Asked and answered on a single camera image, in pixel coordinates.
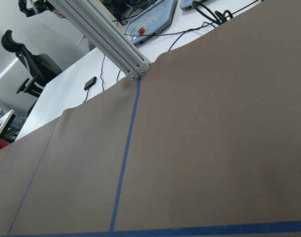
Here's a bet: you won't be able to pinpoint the brown table mat blue grid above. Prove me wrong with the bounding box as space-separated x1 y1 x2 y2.
0 0 301 237

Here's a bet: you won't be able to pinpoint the small black device on table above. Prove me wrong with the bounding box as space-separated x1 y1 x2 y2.
84 77 97 90

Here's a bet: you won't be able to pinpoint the teach pendant red button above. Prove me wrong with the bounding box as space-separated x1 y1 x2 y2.
124 0 178 45

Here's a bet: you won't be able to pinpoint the black office chair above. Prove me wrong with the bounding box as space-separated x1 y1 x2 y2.
1 30 62 98

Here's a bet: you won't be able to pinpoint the aluminium frame post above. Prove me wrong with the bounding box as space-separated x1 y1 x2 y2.
50 0 151 79

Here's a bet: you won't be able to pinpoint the black cables at table edge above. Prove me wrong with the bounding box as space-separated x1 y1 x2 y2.
81 0 262 104

